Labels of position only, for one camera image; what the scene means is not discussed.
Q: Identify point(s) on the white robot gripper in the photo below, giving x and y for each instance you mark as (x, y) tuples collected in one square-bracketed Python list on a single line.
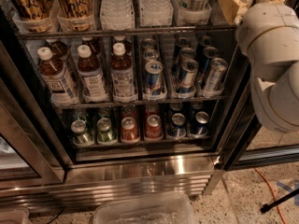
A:
[(270, 21)]

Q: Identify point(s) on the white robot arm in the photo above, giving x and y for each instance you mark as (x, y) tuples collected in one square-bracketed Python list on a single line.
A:
[(276, 100)]

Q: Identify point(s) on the Red Bull can right front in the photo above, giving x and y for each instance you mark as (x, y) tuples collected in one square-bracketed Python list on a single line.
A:
[(218, 67)]

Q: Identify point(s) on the red bull can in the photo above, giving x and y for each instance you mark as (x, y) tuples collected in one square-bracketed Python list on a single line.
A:
[(186, 75), (153, 78), (218, 67)]

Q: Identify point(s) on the Red Bull can middle front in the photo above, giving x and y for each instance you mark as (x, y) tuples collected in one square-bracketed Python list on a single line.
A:
[(186, 75)]

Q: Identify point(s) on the Red Bull can left front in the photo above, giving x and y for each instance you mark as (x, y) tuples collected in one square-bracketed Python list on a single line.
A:
[(153, 78)]

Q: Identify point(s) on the blue Pepsi can right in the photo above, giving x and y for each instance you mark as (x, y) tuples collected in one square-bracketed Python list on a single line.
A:
[(199, 125)]

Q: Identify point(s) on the blue pepsi can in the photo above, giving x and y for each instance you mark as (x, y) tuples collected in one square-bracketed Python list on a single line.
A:
[(176, 128), (199, 125)]

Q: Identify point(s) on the glass fridge door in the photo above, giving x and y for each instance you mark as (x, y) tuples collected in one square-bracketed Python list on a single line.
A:
[(239, 140)]

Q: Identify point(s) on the blue Pepsi can left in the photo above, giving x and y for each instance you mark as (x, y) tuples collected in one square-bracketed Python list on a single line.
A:
[(176, 128)]

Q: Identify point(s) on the red cola can right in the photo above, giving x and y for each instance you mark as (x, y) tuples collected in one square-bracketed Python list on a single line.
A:
[(153, 127)]

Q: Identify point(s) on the red cola can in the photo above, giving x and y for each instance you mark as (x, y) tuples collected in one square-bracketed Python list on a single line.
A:
[(129, 131), (153, 127)]

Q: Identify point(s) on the stainless steel fridge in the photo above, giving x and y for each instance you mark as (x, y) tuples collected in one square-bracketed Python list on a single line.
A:
[(44, 169)]

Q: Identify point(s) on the gold LaCroix can right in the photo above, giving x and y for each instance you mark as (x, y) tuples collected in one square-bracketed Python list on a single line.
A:
[(76, 8)]

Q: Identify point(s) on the red cola can left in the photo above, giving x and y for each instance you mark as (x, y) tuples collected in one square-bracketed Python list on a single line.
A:
[(129, 131)]

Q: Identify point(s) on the green soda can right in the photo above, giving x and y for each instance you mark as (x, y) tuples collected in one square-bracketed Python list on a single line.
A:
[(105, 132)]

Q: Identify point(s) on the green soda can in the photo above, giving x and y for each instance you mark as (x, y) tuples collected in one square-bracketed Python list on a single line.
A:
[(105, 132), (82, 134)]

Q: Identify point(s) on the green soda can left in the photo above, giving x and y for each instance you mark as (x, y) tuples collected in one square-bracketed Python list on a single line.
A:
[(82, 134)]

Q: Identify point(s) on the clear water bottle right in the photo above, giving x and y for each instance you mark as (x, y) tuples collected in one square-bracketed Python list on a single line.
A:
[(154, 0)]

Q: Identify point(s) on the clear water bottle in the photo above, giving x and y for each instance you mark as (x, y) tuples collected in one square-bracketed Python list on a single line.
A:
[(116, 8), (154, 0)]

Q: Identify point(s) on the clear water bottle left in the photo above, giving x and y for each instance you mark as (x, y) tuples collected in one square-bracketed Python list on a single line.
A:
[(116, 8)]

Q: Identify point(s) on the iced tea bottle right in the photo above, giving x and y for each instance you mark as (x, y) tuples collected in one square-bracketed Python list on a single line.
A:
[(122, 73)]

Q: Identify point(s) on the iced tea bottle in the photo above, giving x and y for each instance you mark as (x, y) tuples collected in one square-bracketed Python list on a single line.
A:
[(58, 78), (122, 73), (92, 77)]

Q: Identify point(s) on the iced tea bottle middle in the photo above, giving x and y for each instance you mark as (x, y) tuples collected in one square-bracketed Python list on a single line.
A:
[(92, 77)]

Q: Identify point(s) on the black tripod leg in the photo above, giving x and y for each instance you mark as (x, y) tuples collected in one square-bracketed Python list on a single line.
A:
[(266, 207)]

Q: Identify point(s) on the iced tea bottle left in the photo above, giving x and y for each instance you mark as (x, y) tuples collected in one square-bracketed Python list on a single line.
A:
[(58, 78)]

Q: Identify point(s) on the clear plastic bin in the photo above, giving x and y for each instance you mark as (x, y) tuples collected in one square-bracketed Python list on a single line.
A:
[(161, 208)]

